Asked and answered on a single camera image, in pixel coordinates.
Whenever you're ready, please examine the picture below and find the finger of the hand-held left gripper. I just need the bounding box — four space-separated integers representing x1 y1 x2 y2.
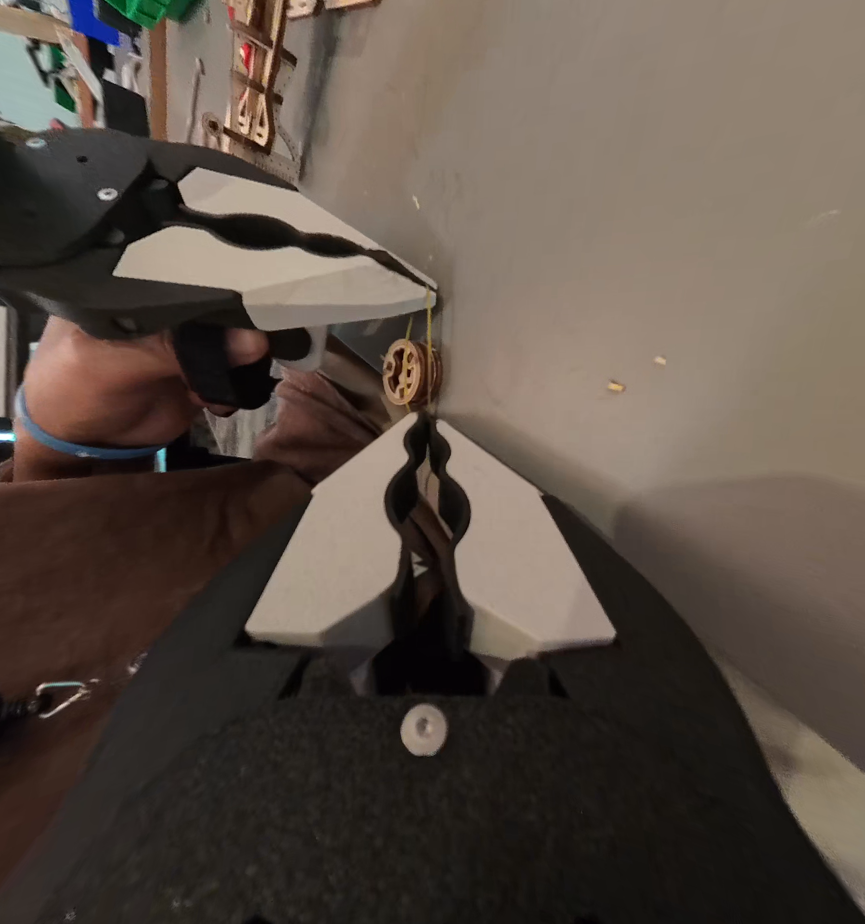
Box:
177 166 438 287
112 224 439 374

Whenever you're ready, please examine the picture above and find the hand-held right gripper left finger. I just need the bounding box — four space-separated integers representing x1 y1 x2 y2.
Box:
246 410 429 697

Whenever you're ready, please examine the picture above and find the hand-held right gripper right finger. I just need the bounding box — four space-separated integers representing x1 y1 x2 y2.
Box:
421 410 618 697

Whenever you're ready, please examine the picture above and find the yellow thread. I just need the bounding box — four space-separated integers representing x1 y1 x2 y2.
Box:
401 287 438 434

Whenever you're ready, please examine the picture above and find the small wooden spool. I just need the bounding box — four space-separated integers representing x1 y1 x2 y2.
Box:
380 338 445 410

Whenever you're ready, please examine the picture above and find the person's left forearm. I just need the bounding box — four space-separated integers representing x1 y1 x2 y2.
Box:
0 426 166 486

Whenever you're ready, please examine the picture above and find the person's left hand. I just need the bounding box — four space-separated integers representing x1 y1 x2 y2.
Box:
22 316 310 452

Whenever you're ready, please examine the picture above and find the wooden model chassis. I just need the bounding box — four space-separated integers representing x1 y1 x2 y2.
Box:
221 0 301 157

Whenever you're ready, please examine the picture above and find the blue storage bin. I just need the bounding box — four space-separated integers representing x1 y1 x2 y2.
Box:
67 0 122 46

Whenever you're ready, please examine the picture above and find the green storage bin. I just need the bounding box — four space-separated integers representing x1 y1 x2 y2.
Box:
102 0 207 31

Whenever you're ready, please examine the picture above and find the person's brown clothing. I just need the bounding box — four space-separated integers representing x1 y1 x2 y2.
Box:
0 370 464 924

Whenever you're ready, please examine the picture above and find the blue wristband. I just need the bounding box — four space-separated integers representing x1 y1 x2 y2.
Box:
13 385 168 462

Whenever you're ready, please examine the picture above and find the metal carabiner clip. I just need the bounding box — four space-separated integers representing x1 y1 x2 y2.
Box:
34 677 95 720

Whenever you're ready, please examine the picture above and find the wooden post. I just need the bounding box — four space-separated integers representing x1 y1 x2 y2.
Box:
148 20 169 140

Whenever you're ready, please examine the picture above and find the wooden lattice frame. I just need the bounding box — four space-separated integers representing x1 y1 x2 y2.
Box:
285 0 384 20

